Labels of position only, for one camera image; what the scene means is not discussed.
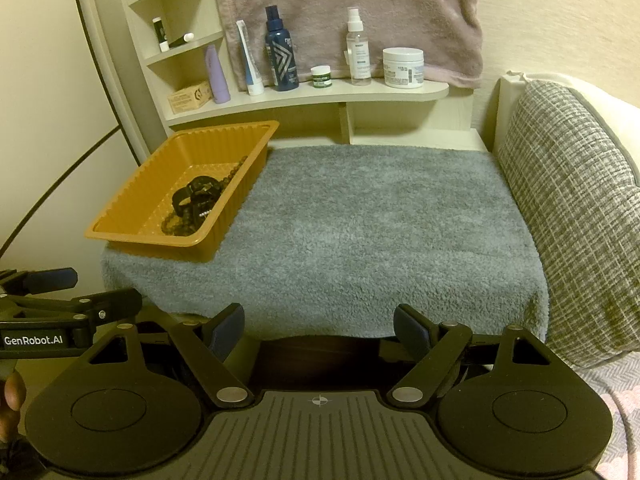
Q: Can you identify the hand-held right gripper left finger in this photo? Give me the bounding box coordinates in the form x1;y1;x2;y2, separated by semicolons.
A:
75;302;253;409

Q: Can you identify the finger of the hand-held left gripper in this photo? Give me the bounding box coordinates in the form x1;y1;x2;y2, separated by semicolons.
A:
0;269;79;297
0;288;143;333

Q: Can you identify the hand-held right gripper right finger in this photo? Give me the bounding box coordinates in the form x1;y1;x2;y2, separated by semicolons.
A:
387;303;558;409

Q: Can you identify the orange plastic tray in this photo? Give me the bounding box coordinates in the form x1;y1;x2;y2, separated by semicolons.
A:
84;120;280;263

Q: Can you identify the dark bead necklace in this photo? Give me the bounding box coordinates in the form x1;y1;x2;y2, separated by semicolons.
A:
161;204;212;237

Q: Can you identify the black wristwatch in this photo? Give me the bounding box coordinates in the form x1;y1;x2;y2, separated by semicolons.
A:
172;175;223;212

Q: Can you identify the person's left hand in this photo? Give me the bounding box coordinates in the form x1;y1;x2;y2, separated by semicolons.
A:
0;372;27;442

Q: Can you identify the grey fluffy towel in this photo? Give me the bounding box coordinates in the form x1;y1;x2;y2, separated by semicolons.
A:
100;145;551;339

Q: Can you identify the grey checked pillow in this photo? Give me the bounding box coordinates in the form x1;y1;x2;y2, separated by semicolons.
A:
497;80;640;367

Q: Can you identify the small cardboard box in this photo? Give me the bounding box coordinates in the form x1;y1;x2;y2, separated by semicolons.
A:
167;80;213;115

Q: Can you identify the pink patterned bed sheet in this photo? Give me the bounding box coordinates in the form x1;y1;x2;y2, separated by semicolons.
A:
575;355;640;480

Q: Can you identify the cream shelf unit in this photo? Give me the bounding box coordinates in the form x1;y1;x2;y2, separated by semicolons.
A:
120;0;488;153

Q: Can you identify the lilac bottle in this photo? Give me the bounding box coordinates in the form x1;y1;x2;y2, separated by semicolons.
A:
205;44;232;104

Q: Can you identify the white cream jar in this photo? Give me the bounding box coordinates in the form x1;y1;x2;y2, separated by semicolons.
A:
382;47;426;90

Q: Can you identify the white blue tube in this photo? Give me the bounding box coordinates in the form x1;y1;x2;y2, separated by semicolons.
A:
236;20;265;96

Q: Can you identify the black white lip balm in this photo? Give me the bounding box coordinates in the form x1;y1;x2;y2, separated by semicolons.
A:
152;16;170;52

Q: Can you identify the dark blue spray bottle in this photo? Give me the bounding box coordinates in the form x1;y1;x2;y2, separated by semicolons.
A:
264;5;300;92

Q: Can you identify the clear spray bottle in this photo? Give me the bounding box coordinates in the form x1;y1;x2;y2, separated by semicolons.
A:
344;7;372;86

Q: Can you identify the pink hanging towel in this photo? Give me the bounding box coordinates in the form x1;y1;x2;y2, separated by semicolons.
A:
209;0;485;92

